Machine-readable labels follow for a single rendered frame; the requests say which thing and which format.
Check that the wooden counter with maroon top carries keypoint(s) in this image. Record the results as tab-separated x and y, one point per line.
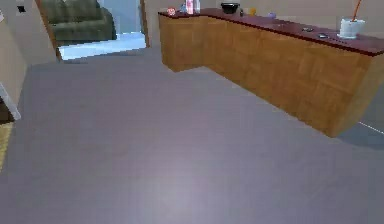
253	56

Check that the red and white round object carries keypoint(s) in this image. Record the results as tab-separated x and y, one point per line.
171	12

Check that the small blue object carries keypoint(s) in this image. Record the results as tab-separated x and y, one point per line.
183	8

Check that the pink bottle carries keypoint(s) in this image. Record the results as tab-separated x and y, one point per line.
189	6

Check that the white bottle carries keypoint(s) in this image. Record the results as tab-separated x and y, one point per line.
197	5

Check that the small dark bottle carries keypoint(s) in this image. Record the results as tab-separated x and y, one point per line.
241	12

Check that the black bowl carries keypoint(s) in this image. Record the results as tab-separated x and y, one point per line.
230	7

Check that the small yellow object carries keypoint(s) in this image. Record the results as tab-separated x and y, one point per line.
253	11

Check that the small purple object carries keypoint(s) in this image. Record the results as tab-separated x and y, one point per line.
272	15

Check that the small dark flat disc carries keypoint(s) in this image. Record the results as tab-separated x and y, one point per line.
307	29
322	35

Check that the dark green sofa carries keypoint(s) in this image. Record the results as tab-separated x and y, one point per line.
78	21

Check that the white plant pot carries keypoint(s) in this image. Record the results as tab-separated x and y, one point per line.
350	28

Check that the orange plant stem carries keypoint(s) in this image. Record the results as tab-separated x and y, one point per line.
357	9

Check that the black wall switch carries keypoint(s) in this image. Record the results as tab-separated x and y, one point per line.
21	9

